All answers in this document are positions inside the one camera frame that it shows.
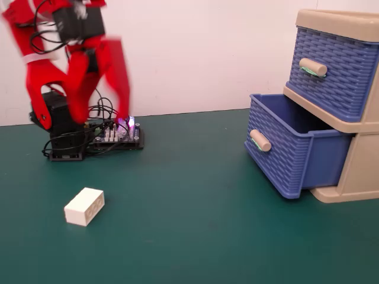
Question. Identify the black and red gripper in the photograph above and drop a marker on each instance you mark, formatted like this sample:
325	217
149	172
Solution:
80	23

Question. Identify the white toy brick cube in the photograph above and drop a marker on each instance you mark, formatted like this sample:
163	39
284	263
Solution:
83	207

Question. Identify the blue woven drawer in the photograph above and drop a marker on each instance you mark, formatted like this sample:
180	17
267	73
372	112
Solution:
284	159
334	88

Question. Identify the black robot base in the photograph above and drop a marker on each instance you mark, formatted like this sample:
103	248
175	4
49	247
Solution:
63	136

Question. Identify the red robot arm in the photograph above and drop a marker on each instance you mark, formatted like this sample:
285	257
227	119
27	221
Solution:
35	77

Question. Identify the beige plastic drawer cabinet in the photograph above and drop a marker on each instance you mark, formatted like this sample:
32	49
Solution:
361	171

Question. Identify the white zip tie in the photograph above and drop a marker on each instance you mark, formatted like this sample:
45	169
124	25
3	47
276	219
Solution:
38	57

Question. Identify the black controller circuit board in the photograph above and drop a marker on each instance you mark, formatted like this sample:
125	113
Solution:
124	139

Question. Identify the green desk mat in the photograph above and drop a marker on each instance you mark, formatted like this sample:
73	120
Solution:
189	222

